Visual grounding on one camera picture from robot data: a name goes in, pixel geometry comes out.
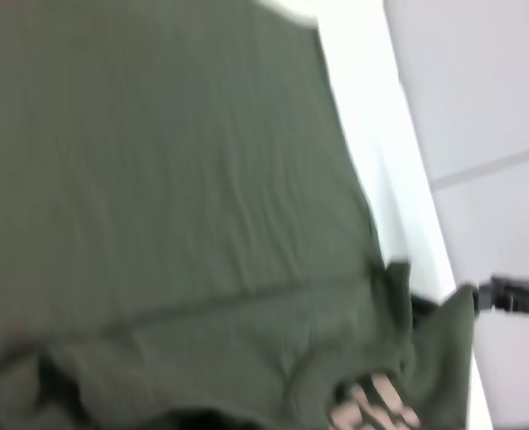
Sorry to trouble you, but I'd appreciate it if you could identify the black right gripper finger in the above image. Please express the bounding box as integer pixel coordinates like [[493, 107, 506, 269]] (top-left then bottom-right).
[[410, 290, 447, 317], [474, 275, 519, 315]]

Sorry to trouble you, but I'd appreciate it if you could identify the dark green t-shirt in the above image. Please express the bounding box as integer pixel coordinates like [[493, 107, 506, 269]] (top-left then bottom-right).
[[0, 0, 477, 430]]

